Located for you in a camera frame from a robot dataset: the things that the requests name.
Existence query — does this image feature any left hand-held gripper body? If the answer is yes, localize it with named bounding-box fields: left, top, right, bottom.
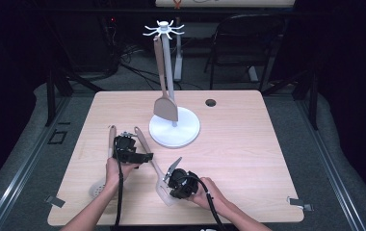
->
left=113, top=130, right=140, bottom=165

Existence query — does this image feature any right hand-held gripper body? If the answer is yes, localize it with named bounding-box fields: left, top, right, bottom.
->
left=163, top=156, right=202, bottom=197

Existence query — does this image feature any beige slotted spatula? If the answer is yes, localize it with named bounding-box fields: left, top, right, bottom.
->
left=133, top=126, right=180, bottom=207

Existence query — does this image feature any beige perforated skimmer spoon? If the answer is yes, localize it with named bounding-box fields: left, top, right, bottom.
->
left=88, top=124, right=118, bottom=200

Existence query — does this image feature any white utensil rack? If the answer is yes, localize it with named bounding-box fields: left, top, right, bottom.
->
left=142, top=19, right=201, bottom=149

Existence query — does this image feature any beige solid turner spatula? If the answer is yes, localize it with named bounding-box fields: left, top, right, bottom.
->
left=152, top=35, right=179, bottom=122

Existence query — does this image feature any person's right hand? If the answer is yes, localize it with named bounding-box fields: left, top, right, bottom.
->
left=185, top=176, right=229, bottom=212

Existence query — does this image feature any person's left hand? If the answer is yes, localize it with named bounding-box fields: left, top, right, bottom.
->
left=105, top=156, right=143, bottom=194

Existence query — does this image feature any grey tape tab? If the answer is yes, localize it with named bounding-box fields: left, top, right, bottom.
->
left=43, top=194, right=66, bottom=209
left=286, top=195, right=315, bottom=213

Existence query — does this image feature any dark equipment with red light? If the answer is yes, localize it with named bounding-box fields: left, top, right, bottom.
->
left=74, top=0, right=121, bottom=75

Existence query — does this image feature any grey metal stand foot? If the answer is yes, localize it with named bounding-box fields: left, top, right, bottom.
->
left=248, top=65, right=260, bottom=84

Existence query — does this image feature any black folding chair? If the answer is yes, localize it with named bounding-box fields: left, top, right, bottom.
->
left=203, top=13, right=286, bottom=92

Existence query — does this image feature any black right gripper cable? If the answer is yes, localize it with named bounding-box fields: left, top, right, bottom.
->
left=184, top=173, right=227, bottom=231

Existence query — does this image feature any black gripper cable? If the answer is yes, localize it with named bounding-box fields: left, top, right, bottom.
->
left=113, top=144, right=125, bottom=231
left=184, top=173, right=227, bottom=231

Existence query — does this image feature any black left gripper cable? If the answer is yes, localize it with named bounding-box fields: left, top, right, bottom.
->
left=113, top=144, right=125, bottom=231

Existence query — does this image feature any black floor cable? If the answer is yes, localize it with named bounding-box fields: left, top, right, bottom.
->
left=118, top=61, right=204, bottom=91

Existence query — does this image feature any black metal frame stand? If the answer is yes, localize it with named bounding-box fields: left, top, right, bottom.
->
left=44, top=62, right=105, bottom=128
left=261, top=68, right=320, bottom=131

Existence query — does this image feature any aluminium floor rail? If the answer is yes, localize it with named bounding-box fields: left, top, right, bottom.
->
left=295, top=99, right=366, bottom=231
left=0, top=95, right=71, bottom=231

